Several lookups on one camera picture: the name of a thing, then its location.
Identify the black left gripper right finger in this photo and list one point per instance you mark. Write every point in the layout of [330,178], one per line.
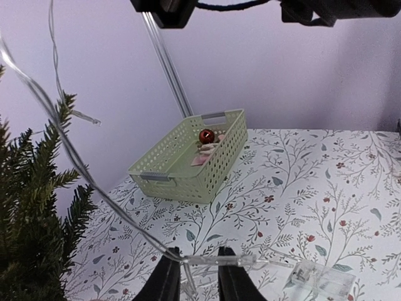
[234,283]

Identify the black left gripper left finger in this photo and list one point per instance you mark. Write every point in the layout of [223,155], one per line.
[164,282]

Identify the clear wire fairy lights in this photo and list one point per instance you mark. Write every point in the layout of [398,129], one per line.
[43,99]

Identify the pale green perforated basket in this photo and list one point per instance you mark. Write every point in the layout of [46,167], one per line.
[168,169]

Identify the small green christmas tree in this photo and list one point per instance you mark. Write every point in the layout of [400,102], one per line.
[37,246]

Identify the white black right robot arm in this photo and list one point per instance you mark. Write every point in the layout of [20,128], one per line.
[176,14]

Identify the clear battery box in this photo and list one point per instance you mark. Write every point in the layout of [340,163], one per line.
[311,281]

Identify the floral white table mat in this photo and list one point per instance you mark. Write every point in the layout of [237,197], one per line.
[328,196]

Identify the pink bow ornaments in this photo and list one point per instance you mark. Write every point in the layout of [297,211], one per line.
[205,151]

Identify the red bauble ornament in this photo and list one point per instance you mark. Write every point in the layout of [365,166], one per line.
[206,136]

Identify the right aluminium frame post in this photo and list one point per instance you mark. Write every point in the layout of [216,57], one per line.
[167,65]

